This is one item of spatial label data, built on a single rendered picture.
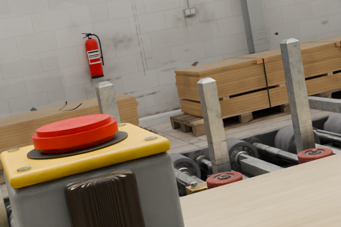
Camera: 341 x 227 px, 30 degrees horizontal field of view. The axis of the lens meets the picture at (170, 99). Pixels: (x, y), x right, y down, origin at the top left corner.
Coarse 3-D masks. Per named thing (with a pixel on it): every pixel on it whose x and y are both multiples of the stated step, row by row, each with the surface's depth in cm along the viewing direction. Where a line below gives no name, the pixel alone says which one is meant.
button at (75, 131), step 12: (72, 120) 31; (84, 120) 30; (96, 120) 29; (108, 120) 29; (48, 132) 28; (60, 132) 28; (72, 132) 28; (84, 132) 28; (96, 132) 28; (108, 132) 29; (36, 144) 29; (48, 144) 28; (60, 144) 28; (72, 144) 28; (84, 144) 28; (96, 144) 29
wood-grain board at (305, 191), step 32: (320, 160) 141; (224, 192) 130; (256, 192) 126; (288, 192) 122; (320, 192) 119; (192, 224) 114; (224, 224) 111; (256, 224) 108; (288, 224) 105; (320, 224) 102
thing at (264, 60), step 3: (306, 42) 776; (312, 42) 759; (315, 42) 751; (336, 42) 702; (339, 42) 703; (336, 45) 702; (339, 45) 703; (234, 57) 748; (264, 57) 678; (258, 60) 673; (261, 60) 674; (264, 60) 675; (267, 60) 676; (258, 63) 673; (264, 66) 675; (264, 69) 675; (264, 72) 676; (267, 87) 678; (267, 90) 678; (267, 93) 678; (270, 105) 680
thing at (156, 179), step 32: (128, 128) 32; (32, 160) 28; (64, 160) 27; (96, 160) 27; (128, 160) 27; (160, 160) 28; (32, 192) 26; (160, 192) 28; (32, 224) 26; (64, 224) 26; (160, 224) 28
